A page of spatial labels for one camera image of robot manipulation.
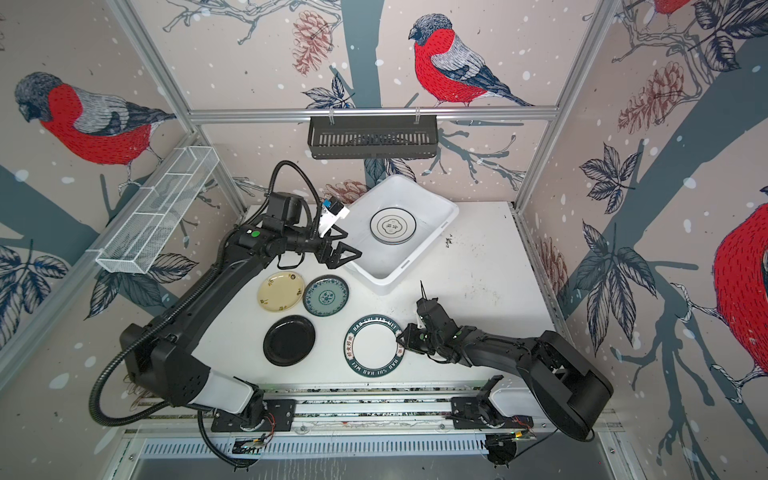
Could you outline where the green rim plate front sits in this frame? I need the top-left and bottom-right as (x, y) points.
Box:
(343, 314), (405, 378)

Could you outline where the cream yellow small plate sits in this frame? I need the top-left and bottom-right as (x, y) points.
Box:
(257, 271), (305, 312)

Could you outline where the white plate thin green ring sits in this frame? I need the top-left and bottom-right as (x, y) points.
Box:
(368, 206), (418, 246)

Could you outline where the black round plate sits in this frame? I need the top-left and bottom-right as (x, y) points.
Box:
(263, 315), (316, 367)

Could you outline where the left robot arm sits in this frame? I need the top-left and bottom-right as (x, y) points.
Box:
(110, 193), (362, 429)

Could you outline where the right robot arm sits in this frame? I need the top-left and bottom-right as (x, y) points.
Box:
(397, 323), (614, 442)

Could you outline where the white plastic bin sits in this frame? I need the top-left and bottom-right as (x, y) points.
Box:
(337, 175), (459, 295)

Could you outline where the teal patterned small plate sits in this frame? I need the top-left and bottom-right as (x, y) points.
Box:
(303, 275), (350, 317)

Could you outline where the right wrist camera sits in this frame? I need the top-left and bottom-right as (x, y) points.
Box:
(416, 298), (453, 330)

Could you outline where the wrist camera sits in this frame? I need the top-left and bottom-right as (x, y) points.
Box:
(416, 298), (453, 330)
(318, 196), (350, 237)

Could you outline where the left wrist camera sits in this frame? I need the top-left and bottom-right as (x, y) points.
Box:
(318, 196), (350, 237)

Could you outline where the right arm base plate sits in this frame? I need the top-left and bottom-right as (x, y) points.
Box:
(447, 375), (534, 430)

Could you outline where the black wire hanging basket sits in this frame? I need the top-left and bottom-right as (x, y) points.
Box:
(307, 114), (440, 161)

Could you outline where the horizontal aluminium frame bar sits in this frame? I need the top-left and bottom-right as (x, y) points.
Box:
(187, 106), (560, 125)

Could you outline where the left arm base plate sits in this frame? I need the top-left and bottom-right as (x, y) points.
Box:
(211, 399), (297, 433)

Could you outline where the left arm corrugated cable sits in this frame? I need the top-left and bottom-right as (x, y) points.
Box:
(88, 160), (322, 470)

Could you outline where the white wire mesh basket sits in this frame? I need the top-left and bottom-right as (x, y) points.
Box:
(95, 146), (219, 274)

